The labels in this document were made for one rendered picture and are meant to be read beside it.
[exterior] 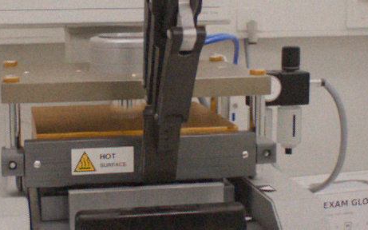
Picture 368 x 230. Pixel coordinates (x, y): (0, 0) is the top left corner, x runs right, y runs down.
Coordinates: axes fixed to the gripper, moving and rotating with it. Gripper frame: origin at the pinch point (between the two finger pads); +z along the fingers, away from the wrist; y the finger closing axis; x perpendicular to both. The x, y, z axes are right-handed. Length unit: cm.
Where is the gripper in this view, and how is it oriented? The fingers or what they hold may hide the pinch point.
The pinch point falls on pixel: (160, 144)
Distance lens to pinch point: 62.4
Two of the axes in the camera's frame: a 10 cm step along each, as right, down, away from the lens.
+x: 9.9, -0.3, 1.4
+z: -0.4, 8.8, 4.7
